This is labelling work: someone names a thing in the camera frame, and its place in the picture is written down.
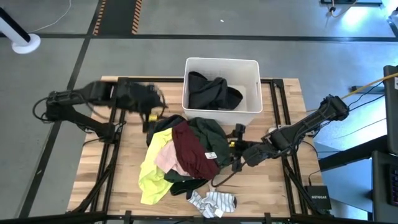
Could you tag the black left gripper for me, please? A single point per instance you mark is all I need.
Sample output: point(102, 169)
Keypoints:
point(133, 96)

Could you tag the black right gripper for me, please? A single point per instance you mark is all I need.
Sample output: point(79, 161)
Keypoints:
point(252, 154)

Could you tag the dark blue denim jeans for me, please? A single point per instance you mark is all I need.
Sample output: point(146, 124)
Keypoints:
point(161, 124)

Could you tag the maroon garment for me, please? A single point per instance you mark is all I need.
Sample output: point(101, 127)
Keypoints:
point(191, 152)

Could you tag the pale pink garment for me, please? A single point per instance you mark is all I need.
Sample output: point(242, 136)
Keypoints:
point(166, 158)

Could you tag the white striped sock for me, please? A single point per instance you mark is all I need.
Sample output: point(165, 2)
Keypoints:
point(202, 203)
point(225, 200)

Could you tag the black ribbed garment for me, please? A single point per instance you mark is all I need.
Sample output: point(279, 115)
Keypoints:
point(208, 91)

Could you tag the neon yellow garment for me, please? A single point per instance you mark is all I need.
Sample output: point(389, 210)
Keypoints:
point(152, 186)

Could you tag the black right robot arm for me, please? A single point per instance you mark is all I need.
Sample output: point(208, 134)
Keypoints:
point(304, 124)

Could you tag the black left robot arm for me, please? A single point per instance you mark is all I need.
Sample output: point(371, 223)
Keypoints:
point(81, 119)

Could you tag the white plastic laundry basket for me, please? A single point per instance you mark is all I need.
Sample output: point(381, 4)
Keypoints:
point(217, 117)

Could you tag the small patterned bowl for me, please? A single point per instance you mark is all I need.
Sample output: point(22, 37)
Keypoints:
point(272, 129)

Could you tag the white pole stand round base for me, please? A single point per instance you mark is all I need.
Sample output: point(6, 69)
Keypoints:
point(26, 45)

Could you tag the black desk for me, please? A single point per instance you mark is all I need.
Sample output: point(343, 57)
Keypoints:
point(379, 186)

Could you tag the black keyboard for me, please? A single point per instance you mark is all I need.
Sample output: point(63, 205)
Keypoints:
point(394, 186)

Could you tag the black aluminium table frame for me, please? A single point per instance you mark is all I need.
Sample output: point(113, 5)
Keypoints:
point(140, 80)

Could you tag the black Netgear network switch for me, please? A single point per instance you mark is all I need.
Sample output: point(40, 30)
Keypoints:
point(318, 197)

